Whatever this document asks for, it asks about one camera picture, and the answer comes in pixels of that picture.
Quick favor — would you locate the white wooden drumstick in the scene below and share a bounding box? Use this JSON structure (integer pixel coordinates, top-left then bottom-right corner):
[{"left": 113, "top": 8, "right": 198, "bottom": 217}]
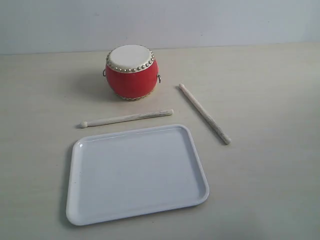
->
[
  {"left": 78, "top": 109, "right": 174, "bottom": 129},
  {"left": 178, "top": 83, "right": 231, "bottom": 145}
]

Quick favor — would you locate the small red drum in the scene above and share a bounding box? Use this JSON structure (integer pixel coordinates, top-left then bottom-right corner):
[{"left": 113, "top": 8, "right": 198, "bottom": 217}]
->
[{"left": 103, "top": 44, "right": 161, "bottom": 101}]

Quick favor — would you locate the white rectangular plastic tray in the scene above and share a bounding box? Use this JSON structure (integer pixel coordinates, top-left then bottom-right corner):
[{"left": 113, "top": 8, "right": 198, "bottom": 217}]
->
[{"left": 66, "top": 124, "right": 210, "bottom": 226}]

